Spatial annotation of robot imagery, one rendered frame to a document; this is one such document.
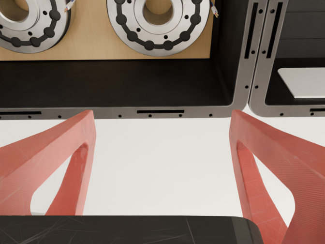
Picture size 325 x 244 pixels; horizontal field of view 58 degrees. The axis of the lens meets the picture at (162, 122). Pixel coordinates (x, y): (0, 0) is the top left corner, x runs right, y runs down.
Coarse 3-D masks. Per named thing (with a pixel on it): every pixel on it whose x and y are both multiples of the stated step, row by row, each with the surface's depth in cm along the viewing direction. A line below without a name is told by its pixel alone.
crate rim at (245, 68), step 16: (256, 0) 22; (256, 16) 22; (256, 32) 23; (240, 48) 24; (256, 48) 24; (240, 64) 25; (240, 80) 26; (240, 96) 27; (0, 112) 29; (16, 112) 28; (32, 112) 28; (48, 112) 28; (64, 112) 28; (80, 112) 28; (96, 112) 28; (112, 112) 28; (128, 112) 28; (144, 112) 28; (160, 112) 28; (176, 112) 28; (192, 112) 28; (208, 112) 28; (224, 112) 28
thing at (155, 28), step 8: (136, 0) 28; (144, 0) 28; (176, 0) 28; (136, 8) 28; (176, 8) 28; (136, 16) 29; (144, 16) 29; (176, 16) 29; (144, 24) 29; (152, 24) 29; (160, 24) 30; (168, 24) 29; (176, 24) 29; (152, 32) 30; (160, 32) 30
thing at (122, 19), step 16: (112, 0) 28; (128, 0) 29; (192, 0) 29; (208, 0) 28; (112, 16) 29; (128, 16) 29; (192, 16) 30; (128, 32) 31; (144, 32) 30; (176, 32) 30; (192, 32) 30; (144, 48) 31; (160, 48) 31; (176, 48) 31
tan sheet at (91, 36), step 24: (24, 0) 31; (96, 0) 31; (168, 0) 31; (72, 24) 33; (96, 24) 33; (0, 48) 35; (72, 48) 35; (96, 48) 35; (120, 48) 35; (192, 48) 35
